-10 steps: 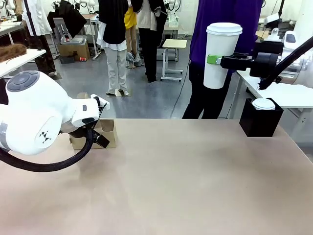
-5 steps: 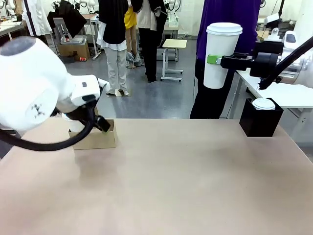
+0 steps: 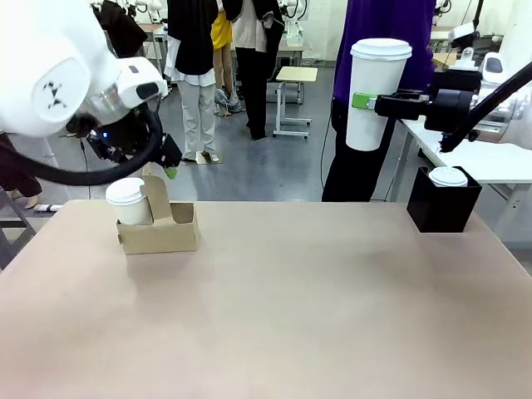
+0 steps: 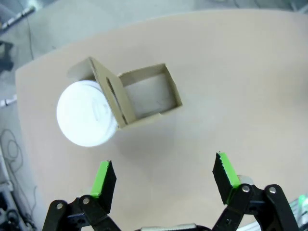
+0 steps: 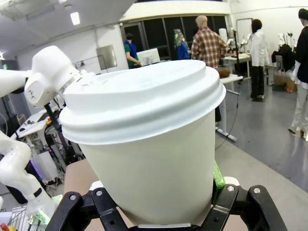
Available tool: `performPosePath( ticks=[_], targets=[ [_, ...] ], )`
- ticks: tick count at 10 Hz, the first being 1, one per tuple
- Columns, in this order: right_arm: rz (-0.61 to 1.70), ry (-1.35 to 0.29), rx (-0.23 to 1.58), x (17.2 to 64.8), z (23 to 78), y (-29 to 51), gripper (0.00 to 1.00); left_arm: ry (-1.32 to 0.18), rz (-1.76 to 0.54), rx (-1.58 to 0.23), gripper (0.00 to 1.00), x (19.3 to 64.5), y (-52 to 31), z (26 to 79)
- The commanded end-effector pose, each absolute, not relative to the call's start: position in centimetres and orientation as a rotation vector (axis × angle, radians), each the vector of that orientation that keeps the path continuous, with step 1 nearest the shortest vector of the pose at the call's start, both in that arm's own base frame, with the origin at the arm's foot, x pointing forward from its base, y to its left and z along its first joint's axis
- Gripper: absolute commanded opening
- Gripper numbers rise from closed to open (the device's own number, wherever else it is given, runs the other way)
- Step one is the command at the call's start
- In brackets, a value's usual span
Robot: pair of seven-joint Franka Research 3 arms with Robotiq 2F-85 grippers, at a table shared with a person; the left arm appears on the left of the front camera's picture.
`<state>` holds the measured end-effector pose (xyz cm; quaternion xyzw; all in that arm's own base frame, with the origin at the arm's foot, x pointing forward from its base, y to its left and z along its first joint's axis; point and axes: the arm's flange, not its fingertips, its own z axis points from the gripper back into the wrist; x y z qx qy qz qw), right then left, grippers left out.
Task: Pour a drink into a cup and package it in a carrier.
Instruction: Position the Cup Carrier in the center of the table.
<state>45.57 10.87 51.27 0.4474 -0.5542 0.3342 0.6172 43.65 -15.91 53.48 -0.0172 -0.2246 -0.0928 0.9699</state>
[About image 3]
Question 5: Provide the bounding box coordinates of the small beige rolling table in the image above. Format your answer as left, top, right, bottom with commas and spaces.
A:
272, 66, 319, 140

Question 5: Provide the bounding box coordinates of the person in purple shirt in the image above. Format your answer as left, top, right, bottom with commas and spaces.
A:
321, 0, 436, 204

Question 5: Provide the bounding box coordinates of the tall white lidded cup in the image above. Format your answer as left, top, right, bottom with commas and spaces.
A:
345, 37, 413, 151

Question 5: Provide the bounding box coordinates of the short white lidded cup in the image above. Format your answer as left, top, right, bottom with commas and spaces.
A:
105, 178, 153, 226

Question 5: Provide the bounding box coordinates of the white side table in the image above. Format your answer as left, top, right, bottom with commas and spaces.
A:
398, 116, 532, 209

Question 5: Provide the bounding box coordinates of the white background device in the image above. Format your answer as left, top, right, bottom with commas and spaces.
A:
447, 20, 478, 42

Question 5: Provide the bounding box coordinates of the person in beige vest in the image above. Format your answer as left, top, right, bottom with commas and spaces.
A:
222, 0, 287, 141

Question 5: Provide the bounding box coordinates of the black square box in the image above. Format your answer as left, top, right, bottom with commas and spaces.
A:
406, 165, 483, 234

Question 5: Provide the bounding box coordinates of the brown cardboard cup carrier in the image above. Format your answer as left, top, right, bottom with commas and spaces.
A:
116, 174, 200, 254

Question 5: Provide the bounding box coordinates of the dark grey metal stand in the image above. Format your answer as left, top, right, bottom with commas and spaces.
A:
0, 186, 37, 272

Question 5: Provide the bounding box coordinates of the person in grey trousers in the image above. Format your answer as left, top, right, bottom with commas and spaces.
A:
164, 0, 221, 163

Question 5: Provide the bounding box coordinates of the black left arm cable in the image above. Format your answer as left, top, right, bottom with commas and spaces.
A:
0, 95, 165, 187

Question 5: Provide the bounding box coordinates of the person in maroon trousers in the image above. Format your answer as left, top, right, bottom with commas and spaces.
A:
0, 131, 43, 209

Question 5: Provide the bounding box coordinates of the person in yellow top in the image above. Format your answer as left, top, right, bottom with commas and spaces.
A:
210, 10, 247, 118

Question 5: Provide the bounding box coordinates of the grey background desk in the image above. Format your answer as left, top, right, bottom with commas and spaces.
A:
136, 22, 170, 71

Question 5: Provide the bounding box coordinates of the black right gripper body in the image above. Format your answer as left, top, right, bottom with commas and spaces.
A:
423, 88, 478, 133

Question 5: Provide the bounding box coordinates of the white lidded paper cup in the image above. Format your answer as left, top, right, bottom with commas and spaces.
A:
428, 166, 469, 188

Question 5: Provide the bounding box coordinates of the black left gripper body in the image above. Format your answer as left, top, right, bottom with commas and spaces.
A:
123, 123, 184, 168

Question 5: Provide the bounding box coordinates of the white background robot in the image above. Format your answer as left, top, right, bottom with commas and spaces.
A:
281, 0, 312, 47

